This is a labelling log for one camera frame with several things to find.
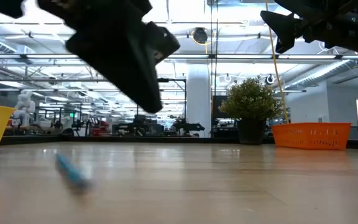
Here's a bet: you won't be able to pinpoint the hanging black cables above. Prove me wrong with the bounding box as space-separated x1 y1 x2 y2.
209 0 219 138

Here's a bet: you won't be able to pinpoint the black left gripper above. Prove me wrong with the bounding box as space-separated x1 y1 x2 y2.
37 0 181 114

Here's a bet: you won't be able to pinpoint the hanging cable reel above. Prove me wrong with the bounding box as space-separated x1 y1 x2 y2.
191 27 209 45

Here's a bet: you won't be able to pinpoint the potted green plant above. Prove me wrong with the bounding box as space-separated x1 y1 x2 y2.
218 77 283 146

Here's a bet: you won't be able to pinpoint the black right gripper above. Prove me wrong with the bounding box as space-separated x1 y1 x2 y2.
259 0 344 54

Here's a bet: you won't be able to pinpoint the black aluminium table frame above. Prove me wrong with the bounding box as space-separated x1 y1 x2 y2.
0 136 358 151

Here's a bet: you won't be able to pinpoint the blue pencil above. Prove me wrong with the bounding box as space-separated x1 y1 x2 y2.
54 152 90 191

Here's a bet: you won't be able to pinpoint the red cabinet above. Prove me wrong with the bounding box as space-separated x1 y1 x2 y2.
90 120 111 137

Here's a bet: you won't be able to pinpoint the white humanoid robot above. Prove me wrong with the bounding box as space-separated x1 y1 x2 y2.
13 89 37 128

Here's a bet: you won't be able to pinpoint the hanging yellow cable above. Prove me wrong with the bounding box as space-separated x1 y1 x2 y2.
265 0 290 124

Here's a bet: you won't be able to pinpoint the orange plastic basket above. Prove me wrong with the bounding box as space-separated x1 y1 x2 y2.
271 122 353 151

